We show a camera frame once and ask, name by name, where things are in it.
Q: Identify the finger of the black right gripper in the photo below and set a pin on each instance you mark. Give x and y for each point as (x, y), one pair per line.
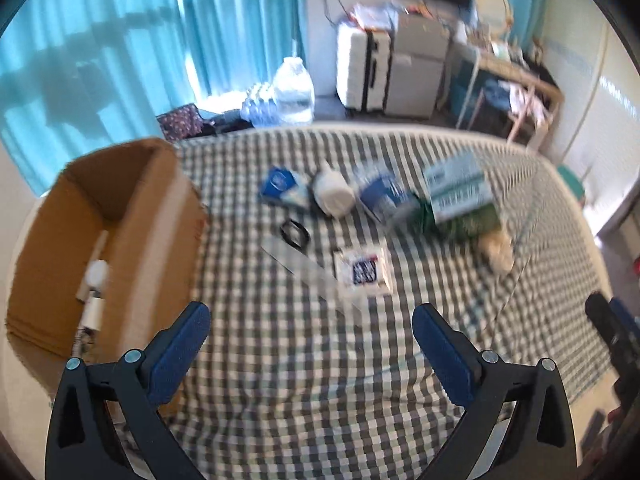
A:
(620, 332)

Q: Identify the beige plush item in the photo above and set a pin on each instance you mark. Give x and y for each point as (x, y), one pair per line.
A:
(496, 248)

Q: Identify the small white blue packet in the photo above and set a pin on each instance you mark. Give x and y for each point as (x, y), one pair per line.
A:
(364, 271)

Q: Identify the brown cardboard box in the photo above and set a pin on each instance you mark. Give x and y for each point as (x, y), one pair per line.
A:
(130, 205)

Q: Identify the teal window curtain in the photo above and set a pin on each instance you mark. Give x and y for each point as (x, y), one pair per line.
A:
(79, 75)

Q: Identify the clear plastic ruler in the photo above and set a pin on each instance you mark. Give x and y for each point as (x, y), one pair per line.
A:
(311, 274)

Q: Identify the pack of water bottles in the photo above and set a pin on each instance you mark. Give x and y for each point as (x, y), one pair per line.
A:
(259, 107)

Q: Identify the blue label clear packet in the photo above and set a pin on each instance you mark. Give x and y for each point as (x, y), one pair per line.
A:
(382, 195)

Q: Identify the white tube bottle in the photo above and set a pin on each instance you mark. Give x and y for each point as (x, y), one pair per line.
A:
(90, 293)

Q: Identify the round white mirror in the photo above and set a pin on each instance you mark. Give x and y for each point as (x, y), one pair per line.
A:
(495, 16)

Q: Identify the grey mini fridge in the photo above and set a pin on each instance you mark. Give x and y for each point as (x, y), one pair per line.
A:
(420, 47)

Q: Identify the large clear water jug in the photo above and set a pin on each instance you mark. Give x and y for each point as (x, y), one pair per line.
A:
(293, 92)

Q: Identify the blue tissue pack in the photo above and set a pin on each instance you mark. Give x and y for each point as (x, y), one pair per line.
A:
(286, 187)

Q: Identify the white suitcase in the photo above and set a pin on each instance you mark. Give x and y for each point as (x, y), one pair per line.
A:
(362, 65)

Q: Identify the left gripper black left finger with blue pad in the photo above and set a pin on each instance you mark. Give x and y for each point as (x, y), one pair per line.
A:
(82, 440)

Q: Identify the dark patterned bag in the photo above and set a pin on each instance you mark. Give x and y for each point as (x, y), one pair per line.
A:
(183, 122)

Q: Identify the white plastic jar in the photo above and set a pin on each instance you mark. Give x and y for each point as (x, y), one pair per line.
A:
(331, 192)

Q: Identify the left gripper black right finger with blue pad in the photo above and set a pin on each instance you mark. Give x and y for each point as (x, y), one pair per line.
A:
(516, 420)

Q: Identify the wooden desk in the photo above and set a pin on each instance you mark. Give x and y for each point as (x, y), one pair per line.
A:
(483, 61)

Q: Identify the green white carton box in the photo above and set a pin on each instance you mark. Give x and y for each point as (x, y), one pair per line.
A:
(459, 202)

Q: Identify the wooden chair with clothes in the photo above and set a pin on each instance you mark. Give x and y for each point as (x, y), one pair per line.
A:
(515, 105)

